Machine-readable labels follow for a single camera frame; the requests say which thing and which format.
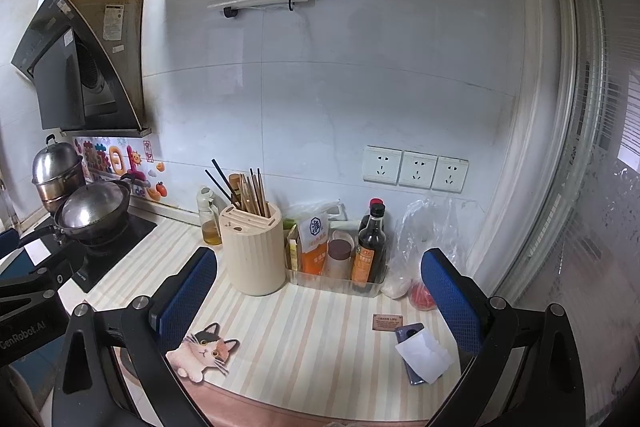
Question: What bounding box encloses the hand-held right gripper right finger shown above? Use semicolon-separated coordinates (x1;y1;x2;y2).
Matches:
421;248;587;427

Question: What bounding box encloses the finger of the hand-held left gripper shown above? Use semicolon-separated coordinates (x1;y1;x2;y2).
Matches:
0;242;87;295

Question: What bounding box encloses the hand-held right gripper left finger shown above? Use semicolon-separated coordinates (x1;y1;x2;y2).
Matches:
50;247;219;427

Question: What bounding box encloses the cream ribbed utensil holder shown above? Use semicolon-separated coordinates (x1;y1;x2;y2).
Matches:
218;202;287;297

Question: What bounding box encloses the thin black chopstick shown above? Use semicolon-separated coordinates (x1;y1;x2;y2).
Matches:
204;170;234;207
210;158;241;209

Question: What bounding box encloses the blue phone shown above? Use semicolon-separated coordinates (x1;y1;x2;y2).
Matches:
394;322;436;386

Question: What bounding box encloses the white powder bag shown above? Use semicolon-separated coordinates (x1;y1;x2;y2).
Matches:
381;277;413;299

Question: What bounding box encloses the wok with steel lid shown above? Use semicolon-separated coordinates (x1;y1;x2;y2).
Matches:
20;179;133;253

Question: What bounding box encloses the white paper slip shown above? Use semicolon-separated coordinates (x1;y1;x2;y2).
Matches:
395;328;454;384

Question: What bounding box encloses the cat-shaped mat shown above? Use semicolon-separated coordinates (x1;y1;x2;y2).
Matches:
165;323;241;383

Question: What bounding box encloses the black cooktop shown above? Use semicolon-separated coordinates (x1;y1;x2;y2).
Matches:
17;212;158;294

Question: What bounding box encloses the blue cabinet drawer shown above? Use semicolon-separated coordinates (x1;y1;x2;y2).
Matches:
0;229;68;370

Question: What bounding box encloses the small brown label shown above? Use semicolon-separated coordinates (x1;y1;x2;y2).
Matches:
371;313;404;332

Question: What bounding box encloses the clear oil bottle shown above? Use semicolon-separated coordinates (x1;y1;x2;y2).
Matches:
196;186;223;247

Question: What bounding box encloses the steel steamer pot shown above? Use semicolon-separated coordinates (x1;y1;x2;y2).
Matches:
31;134;87;214

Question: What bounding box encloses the dark soy bottle orange label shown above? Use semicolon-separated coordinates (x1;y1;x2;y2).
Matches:
351;203;387;293

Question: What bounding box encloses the yellow condiment box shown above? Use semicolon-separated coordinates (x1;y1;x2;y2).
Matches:
286;227;301;270

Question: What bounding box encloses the dark sauce bottle yellow label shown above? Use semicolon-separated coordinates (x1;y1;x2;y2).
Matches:
228;173;244;210

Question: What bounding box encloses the shaker jar brown lid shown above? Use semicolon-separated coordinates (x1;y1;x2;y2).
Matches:
326;237;356;280

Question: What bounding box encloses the striped table mat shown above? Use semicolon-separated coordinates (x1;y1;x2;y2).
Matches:
82;207;481;425

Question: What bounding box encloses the orange and white carton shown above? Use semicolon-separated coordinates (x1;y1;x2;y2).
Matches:
297;213;331;275

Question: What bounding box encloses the clear plastic condiment tray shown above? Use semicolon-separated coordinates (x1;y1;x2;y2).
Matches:
286;227;388;295

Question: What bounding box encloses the crumpled clear plastic bag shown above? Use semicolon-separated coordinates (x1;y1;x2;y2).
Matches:
285;201;346;228

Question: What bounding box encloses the black range hood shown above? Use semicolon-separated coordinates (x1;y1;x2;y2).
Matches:
11;0;152;138

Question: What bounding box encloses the colourful wall sticker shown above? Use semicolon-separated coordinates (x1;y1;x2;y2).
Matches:
72;136;181;208

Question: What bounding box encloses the white wall socket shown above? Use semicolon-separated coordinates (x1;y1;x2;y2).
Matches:
431;155;470;194
362;145;403;185
398;150;439;189

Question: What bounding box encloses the window frame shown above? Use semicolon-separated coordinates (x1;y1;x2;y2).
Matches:
492;0;640;358

